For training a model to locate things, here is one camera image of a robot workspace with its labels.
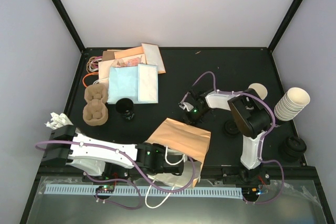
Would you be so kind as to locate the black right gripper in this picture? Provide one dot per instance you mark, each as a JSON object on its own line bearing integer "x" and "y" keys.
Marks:
{"x": 188, "y": 118}

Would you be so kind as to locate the brown paper takeout bag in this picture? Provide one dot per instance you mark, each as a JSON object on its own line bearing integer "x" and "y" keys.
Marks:
{"x": 184, "y": 151}

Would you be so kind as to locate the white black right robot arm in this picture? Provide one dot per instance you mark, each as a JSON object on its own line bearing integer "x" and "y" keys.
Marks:
{"x": 251, "y": 115}

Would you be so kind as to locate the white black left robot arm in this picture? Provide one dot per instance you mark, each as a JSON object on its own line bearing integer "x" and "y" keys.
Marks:
{"x": 68, "y": 146}

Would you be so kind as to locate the stack of black lids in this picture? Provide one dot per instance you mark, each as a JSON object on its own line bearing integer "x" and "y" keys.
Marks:
{"x": 292, "y": 149}
{"x": 230, "y": 128}

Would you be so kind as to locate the short white cup stack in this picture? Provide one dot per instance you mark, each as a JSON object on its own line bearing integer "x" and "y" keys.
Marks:
{"x": 260, "y": 89}

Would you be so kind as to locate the remaining black paper cup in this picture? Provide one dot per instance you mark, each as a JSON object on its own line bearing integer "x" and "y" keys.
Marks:
{"x": 125, "y": 108}

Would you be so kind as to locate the brown white flat paper bag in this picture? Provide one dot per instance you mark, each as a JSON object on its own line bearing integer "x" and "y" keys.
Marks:
{"x": 153, "y": 57}

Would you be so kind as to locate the tall white cup stack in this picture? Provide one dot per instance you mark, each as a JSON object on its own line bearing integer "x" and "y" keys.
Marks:
{"x": 291, "y": 104}

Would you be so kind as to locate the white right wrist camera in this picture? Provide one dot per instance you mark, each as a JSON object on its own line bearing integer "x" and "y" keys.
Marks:
{"x": 185, "y": 105}

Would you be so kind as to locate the black enclosure frame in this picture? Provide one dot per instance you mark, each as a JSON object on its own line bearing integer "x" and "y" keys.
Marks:
{"x": 60, "y": 9}

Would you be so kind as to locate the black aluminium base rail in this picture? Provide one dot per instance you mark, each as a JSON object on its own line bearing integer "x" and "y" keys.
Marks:
{"x": 231, "y": 175}

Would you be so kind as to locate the light blue cable duct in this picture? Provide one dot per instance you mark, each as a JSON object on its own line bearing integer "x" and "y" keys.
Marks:
{"x": 91, "y": 190}

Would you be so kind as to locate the bundle of bag handles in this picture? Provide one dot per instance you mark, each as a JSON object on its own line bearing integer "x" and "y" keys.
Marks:
{"x": 92, "y": 68}

